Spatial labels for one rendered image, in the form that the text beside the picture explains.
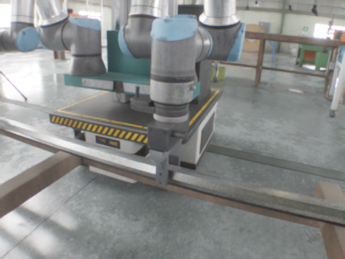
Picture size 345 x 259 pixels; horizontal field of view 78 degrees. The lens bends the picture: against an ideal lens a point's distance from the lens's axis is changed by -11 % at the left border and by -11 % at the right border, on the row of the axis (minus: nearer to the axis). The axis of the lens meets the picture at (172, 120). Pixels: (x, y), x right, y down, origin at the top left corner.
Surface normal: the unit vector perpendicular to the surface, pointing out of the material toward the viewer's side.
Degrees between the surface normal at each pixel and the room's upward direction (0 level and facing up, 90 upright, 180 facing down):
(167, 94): 90
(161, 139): 90
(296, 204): 75
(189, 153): 90
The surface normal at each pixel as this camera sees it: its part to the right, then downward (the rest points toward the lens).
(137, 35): -0.34, 0.12
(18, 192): 0.92, 0.17
